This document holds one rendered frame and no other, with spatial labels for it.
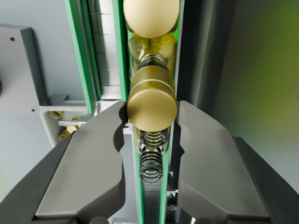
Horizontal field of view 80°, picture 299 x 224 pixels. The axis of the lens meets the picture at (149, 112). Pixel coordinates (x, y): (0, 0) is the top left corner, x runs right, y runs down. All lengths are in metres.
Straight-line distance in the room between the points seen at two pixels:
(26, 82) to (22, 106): 0.09
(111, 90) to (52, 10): 0.27
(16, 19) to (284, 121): 0.63
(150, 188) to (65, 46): 0.54
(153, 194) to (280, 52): 0.63
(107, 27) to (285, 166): 0.37
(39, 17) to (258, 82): 0.54
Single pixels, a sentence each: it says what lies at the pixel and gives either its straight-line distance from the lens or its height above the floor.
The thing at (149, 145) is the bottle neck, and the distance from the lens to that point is 0.19.
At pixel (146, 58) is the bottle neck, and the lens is 0.18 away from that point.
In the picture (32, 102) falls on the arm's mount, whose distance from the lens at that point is 0.67.
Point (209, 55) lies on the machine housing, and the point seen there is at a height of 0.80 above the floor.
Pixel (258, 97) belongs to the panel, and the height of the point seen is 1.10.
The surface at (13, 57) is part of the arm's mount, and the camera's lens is 0.62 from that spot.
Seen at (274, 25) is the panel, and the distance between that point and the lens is 0.23.
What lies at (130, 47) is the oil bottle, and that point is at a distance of 0.21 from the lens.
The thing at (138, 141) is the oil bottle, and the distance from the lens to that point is 0.26.
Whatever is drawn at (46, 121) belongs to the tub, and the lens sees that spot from 0.63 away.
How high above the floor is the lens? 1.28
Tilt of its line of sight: 58 degrees down
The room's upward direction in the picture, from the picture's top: 178 degrees counter-clockwise
